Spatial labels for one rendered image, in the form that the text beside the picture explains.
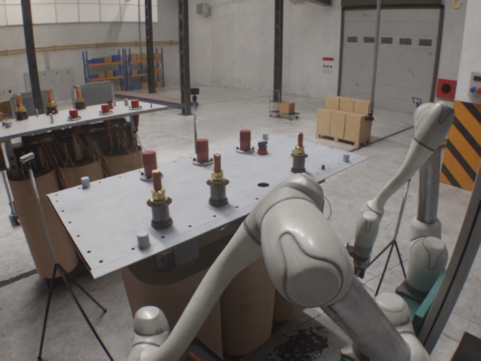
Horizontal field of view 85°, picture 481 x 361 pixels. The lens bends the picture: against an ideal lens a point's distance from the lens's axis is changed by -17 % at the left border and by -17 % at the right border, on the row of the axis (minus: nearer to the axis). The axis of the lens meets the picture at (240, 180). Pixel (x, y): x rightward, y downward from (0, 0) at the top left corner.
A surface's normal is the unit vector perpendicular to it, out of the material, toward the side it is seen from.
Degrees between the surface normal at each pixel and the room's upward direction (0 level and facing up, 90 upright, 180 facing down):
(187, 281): 90
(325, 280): 85
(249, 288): 90
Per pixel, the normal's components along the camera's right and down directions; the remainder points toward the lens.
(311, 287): -0.02, 0.30
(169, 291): 0.30, 0.36
